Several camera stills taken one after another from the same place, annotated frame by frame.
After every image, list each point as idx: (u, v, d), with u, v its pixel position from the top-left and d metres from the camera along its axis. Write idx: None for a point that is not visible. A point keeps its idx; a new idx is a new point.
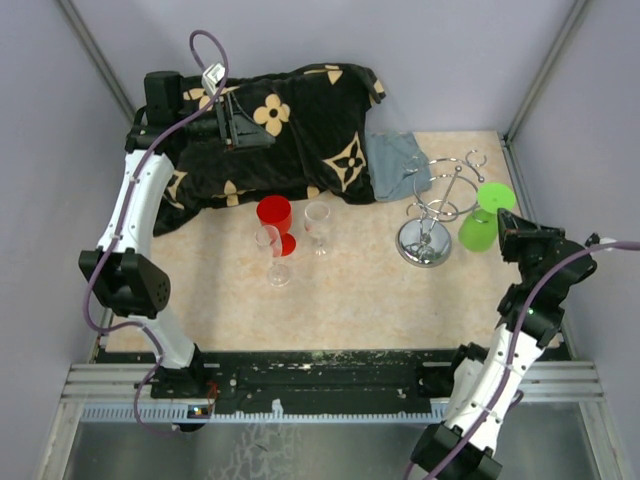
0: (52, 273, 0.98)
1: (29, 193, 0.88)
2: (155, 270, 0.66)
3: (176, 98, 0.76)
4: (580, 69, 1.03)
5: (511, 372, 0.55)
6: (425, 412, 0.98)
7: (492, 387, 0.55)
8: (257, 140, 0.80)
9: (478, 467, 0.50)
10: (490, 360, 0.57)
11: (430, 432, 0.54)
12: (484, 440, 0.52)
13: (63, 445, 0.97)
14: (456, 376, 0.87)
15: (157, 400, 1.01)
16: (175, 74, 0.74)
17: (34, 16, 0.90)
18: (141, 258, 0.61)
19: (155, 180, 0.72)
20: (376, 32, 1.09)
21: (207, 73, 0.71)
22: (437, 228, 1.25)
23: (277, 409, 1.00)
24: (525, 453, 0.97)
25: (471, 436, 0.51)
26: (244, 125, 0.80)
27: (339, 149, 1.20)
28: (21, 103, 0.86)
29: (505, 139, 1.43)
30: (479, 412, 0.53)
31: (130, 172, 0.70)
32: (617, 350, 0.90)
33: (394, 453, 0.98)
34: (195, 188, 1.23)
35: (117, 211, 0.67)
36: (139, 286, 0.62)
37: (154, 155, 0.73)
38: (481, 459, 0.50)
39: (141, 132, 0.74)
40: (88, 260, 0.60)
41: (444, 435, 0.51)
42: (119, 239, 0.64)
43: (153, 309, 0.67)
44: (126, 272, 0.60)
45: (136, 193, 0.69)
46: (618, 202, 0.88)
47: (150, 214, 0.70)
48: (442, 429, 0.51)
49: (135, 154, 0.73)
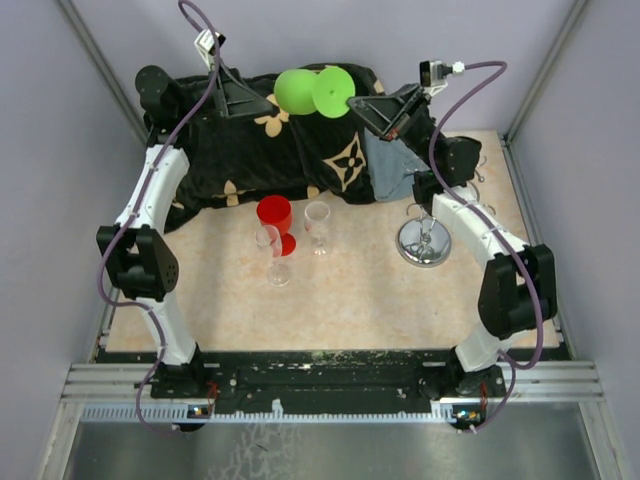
0: (51, 274, 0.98)
1: (26, 193, 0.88)
2: (167, 251, 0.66)
3: (172, 104, 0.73)
4: (579, 69, 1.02)
5: (472, 205, 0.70)
6: (421, 413, 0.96)
7: (479, 221, 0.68)
8: (253, 107, 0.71)
9: (539, 262, 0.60)
10: (457, 215, 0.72)
11: (490, 280, 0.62)
12: (518, 245, 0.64)
13: (62, 445, 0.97)
14: (465, 360, 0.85)
15: (158, 400, 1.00)
16: (165, 86, 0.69)
17: (32, 15, 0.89)
18: (156, 234, 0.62)
19: (172, 170, 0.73)
20: (376, 32, 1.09)
21: (198, 40, 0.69)
22: (437, 228, 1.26)
23: (277, 409, 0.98)
24: (523, 453, 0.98)
25: (509, 249, 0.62)
26: (236, 96, 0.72)
27: (339, 149, 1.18)
28: (21, 103, 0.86)
29: (504, 139, 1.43)
30: (492, 237, 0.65)
31: (149, 161, 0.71)
32: (617, 351, 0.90)
33: (394, 453, 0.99)
34: (195, 188, 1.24)
35: (134, 192, 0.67)
36: (153, 262, 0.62)
37: (173, 147, 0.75)
38: (536, 256, 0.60)
39: (162, 131, 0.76)
40: (105, 235, 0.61)
41: (502, 265, 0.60)
42: (136, 216, 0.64)
43: (162, 291, 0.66)
44: (140, 246, 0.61)
45: (154, 179, 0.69)
46: (617, 203, 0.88)
47: (165, 201, 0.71)
48: (495, 264, 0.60)
49: (155, 147, 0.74)
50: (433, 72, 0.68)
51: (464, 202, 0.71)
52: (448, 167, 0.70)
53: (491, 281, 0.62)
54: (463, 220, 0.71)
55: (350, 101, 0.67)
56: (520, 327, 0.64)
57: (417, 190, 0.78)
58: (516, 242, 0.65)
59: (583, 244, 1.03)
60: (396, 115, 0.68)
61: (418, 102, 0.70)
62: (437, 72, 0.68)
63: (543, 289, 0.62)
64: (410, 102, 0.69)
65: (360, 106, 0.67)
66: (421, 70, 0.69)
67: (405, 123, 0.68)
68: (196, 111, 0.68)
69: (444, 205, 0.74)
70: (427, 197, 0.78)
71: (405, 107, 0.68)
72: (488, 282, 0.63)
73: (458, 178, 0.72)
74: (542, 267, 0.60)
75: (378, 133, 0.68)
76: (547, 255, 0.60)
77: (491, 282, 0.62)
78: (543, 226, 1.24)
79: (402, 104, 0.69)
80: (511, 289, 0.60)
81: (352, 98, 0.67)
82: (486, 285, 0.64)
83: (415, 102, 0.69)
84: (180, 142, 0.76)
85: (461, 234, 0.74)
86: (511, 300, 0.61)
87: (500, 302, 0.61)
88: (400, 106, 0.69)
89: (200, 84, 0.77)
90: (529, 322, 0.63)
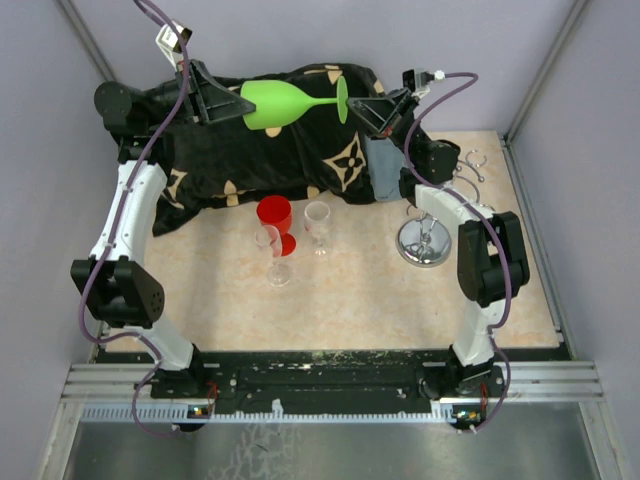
0: (51, 274, 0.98)
1: (27, 192, 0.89)
2: (149, 280, 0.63)
3: (143, 118, 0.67)
4: (579, 68, 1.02)
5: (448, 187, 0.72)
6: (426, 413, 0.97)
7: (453, 199, 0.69)
8: (232, 110, 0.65)
9: (506, 225, 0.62)
10: (436, 198, 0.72)
11: (462, 243, 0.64)
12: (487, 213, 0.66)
13: (63, 445, 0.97)
14: (460, 356, 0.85)
15: (157, 401, 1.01)
16: (128, 106, 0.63)
17: (32, 16, 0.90)
18: (134, 266, 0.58)
19: (148, 189, 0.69)
20: (377, 31, 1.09)
21: (159, 40, 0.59)
22: (437, 228, 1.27)
23: (277, 409, 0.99)
24: (524, 453, 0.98)
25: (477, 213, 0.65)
26: (215, 99, 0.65)
27: (339, 150, 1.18)
28: (21, 103, 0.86)
29: (505, 139, 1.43)
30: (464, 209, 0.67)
31: (122, 182, 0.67)
32: (616, 352, 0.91)
33: (394, 453, 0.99)
34: (195, 188, 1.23)
35: (110, 218, 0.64)
36: (133, 295, 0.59)
37: (148, 164, 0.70)
38: (504, 220, 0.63)
39: (133, 144, 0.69)
40: (81, 270, 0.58)
41: (472, 228, 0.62)
42: (112, 247, 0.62)
43: (148, 321, 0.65)
44: (119, 280, 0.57)
45: (129, 203, 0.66)
46: (617, 203, 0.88)
47: (143, 224, 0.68)
48: (465, 226, 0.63)
49: (128, 165, 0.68)
50: (417, 80, 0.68)
51: (441, 187, 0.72)
52: (429, 169, 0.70)
53: (464, 246, 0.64)
54: (442, 204, 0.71)
55: (348, 100, 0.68)
56: (496, 293, 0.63)
57: (401, 186, 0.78)
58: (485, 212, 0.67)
59: (583, 245, 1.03)
60: (390, 114, 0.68)
61: (408, 105, 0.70)
62: (420, 79, 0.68)
63: (513, 252, 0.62)
64: (401, 102, 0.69)
65: (358, 107, 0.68)
66: (405, 79, 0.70)
67: (399, 122, 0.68)
68: (168, 123, 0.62)
69: (426, 194, 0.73)
70: (410, 191, 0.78)
71: (398, 108, 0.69)
72: (462, 249, 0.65)
73: (438, 180, 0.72)
74: (509, 232, 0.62)
75: (374, 133, 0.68)
76: (513, 219, 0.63)
77: (463, 247, 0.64)
78: (543, 226, 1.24)
79: (392, 105, 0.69)
80: (481, 249, 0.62)
81: (350, 98, 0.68)
82: (461, 254, 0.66)
83: (406, 105, 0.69)
84: (155, 155, 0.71)
85: (443, 219, 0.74)
86: (481, 260, 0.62)
87: (472, 264, 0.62)
88: (392, 107, 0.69)
89: (168, 85, 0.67)
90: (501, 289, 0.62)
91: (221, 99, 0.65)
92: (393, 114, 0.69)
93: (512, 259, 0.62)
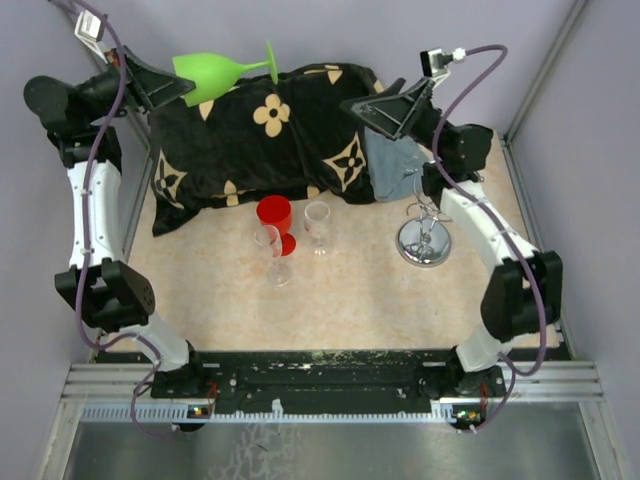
0: (51, 273, 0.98)
1: (26, 192, 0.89)
2: (138, 275, 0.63)
3: (82, 113, 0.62)
4: (580, 68, 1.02)
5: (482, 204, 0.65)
6: (425, 413, 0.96)
7: (487, 222, 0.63)
8: (175, 91, 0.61)
9: (548, 270, 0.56)
10: (465, 212, 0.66)
11: (497, 283, 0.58)
12: (527, 248, 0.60)
13: (63, 444, 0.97)
14: (463, 359, 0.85)
15: (157, 400, 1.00)
16: (64, 98, 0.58)
17: (32, 16, 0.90)
18: (121, 264, 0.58)
19: (107, 187, 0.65)
20: (377, 30, 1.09)
21: (78, 29, 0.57)
22: (437, 228, 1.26)
23: (277, 409, 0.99)
24: (524, 453, 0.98)
25: (518, 254, 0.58)
26: (155, 82, 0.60)
27: (339, 149, 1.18)
28: (21, 102, 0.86)
29: (504, 139, 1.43)
30: (501, 239, 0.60)
31: (78, 186, 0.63)
32: (616, 352, 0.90)
33: (394, 452, 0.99)
34: (195, 188, 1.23)
35: (76, 225, 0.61)
36: (126, 293, 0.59)
37: (99, 162, 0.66)
38: (545, 264, 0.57)
39: (76, 145, 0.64)
40: (67, 282, 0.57)
41: (510, 271, 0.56)
42: (91, 252, 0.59)
43: (144, 314, 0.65)
44: (110, 282, 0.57)
45: (93, 205, 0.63)
46: (617, 203, 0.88)
47: (115, 223, 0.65)
48: (505, 270, 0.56)
49: (76, 168, 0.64)
50: (431, 64, 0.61)
51: (474, 200, 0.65)
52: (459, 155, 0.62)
53: (497, 285, 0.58)
54: (474, 223, 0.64)
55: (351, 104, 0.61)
56: (522, 329, 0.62)
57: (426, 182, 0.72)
58: (523, 245, 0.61)
59: (583, 245, 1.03)
60: (405, 115, 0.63)
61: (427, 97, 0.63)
62: (436, 62, 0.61)
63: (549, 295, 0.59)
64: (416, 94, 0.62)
65: (367, 111, 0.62)
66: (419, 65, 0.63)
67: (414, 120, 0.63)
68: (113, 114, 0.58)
69: (454, 201, 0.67)
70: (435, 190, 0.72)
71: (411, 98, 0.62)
72: (494, 286, 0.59)
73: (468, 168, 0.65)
74: (550, 275, 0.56)
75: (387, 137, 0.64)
76: (556, 261, 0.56)
77: (497, 287, 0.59)
78: (543, 225, 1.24)
79: (410, 102, 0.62)
80: (515, 291, 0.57)
81: (356, 103, 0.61)
82: (491, 290, 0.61)
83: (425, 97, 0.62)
84: (102, 152, 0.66)
85: (469, 234, 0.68)
86: (515, 303, 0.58)
87: (504, 307, 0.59)
88: (410, 104, 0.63)
89: (99, 75, 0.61)
90: (530, 325, 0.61)
91: (161, 82, 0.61)
92: (406, 108, 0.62)
93: (547, 299, 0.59)
